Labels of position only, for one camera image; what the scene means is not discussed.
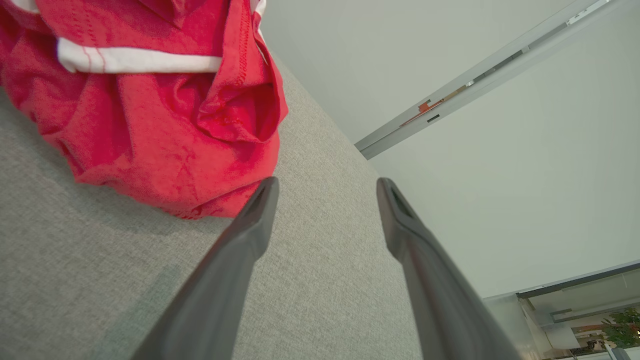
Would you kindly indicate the grey metal wall post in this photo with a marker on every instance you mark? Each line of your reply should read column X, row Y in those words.
column 480, row 75

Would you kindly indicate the red shorts with white stripe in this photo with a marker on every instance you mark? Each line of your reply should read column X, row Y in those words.
column 150, row 125

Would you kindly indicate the green potted plant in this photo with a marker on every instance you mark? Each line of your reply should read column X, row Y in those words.
column 625, row 327

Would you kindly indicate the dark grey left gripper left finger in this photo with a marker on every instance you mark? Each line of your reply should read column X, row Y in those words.
column 220, row 290

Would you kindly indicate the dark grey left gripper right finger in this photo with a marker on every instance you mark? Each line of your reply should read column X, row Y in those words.
column 440, row 300

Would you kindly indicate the grey fabric sofa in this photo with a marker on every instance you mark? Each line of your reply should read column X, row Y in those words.
column 100, row 275

